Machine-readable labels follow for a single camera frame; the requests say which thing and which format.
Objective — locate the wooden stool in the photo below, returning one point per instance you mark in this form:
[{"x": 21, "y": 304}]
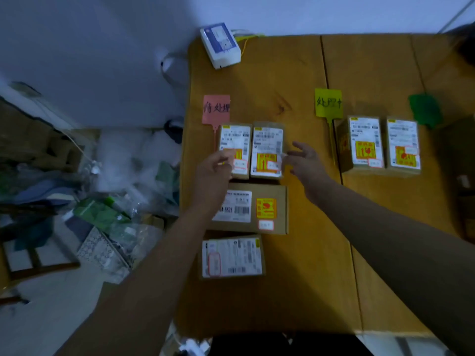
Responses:
[{"x": 35, "y": 259}]

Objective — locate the wide flat cardboard box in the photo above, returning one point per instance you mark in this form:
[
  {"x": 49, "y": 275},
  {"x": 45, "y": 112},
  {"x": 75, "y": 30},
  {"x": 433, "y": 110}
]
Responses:
[{"x": 256, "y": 211}]

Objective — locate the person's right forearm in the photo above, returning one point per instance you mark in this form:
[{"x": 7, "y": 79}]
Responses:
[{"x": 400, "y": 255}]

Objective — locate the person's left fingers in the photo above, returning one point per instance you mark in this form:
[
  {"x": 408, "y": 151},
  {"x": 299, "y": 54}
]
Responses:
[{"x": 224, "y": 155}]

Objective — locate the pink paper tag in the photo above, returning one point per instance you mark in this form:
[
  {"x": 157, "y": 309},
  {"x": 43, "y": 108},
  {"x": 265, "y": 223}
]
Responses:
[{"x": 216, "y": 107}]

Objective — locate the yellow paper tag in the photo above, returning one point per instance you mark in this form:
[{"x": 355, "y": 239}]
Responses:
[{"x": 328, "y": 103}]

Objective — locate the person's right thumb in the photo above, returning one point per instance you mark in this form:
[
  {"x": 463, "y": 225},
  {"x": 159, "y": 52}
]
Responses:
[{"x": 289, "y": 157}]

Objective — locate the pile of plastic bags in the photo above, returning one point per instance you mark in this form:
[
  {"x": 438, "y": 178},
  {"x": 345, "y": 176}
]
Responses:
[{"x": 130, "y": 174}]

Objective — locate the patterned white box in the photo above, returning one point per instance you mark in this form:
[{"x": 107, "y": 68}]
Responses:
[{"x": 102, "y": 252}]

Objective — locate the green packet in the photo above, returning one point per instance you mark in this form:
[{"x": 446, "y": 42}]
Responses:
[{"x": 98, "y": 215}]

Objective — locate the green paper tag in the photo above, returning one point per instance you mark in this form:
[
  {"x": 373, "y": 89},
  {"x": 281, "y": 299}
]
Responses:
[{"x": 425, "y": 109}]

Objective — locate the person's dark clothing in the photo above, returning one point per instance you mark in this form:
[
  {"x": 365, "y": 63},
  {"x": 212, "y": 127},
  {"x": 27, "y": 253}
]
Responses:
[{"x": 289, "y": 344}]

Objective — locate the white and blue device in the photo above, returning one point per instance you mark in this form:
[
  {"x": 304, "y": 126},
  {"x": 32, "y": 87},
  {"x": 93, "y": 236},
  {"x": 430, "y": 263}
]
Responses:
[{"x": 220, "y": 46}]

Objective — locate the small labelled cardboard box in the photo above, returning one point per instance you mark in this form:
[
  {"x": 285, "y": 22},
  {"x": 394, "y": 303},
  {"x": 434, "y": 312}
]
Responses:
[
  {"x": 365, "y": 144},
  {"x": 403, "y": 146},
  {"x": 237, "y": 139},
  {"x": 266, "y": 144}
]

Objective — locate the person's left forearm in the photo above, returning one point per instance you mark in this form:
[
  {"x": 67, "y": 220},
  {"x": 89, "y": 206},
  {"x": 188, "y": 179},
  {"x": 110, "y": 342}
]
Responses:
[{"x": 148, "y": 292}]

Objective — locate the person's right hand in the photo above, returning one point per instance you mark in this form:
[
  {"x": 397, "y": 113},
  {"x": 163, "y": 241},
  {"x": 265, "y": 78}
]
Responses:
[{"x": 306, "y": 166}]

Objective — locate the person's left hand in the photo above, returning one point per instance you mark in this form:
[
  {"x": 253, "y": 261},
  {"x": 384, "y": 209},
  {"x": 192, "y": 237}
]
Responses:
[{"x": 209, "y": 181}]

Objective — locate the cardboard box with large label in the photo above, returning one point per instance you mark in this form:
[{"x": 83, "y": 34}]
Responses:
[{"x": 233, "y": 257}]

